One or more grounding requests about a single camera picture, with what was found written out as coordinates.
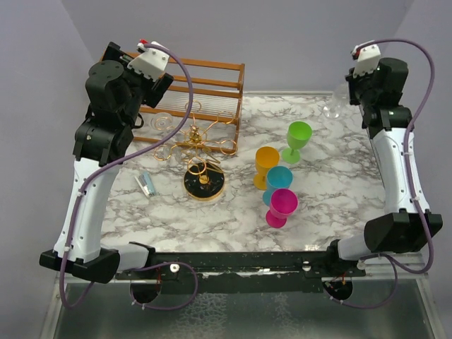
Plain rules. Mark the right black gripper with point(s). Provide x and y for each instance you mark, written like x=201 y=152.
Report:
x=352 y=80

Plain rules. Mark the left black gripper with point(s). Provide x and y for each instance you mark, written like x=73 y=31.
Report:
x=154 y=88

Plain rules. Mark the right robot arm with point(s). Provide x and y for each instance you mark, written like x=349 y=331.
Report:
x=407 y=221

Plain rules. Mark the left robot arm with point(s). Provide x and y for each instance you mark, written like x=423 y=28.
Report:
x=117 y=86

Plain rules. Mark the wooden dish rack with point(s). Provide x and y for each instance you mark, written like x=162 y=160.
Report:
x=216 y=110

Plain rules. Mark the green plastic goblet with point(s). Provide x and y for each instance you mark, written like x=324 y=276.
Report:
x=298 y=135

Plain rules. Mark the small blue white packet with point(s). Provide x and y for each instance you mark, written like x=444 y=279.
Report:
x=145 y=183

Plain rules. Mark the orange plastic goblet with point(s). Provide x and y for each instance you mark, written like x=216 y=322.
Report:
x=266 y=158

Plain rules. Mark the blue plastic goblet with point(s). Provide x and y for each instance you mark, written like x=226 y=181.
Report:
x=278 y=177

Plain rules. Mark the pink plastic goblet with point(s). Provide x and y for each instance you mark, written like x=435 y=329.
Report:
x=283 y=203

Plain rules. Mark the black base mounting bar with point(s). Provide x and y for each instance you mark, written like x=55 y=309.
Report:
x=252 y=272

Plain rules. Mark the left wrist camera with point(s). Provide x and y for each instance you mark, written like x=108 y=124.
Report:
x=150 y=63

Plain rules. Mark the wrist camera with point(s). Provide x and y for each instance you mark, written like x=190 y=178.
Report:
x=150 y=63
x=367 y=56

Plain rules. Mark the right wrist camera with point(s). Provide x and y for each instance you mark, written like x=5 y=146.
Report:
x=367 y=56

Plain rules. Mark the gold wire wine glass rack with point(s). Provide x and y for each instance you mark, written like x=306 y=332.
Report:
x=203 y=180

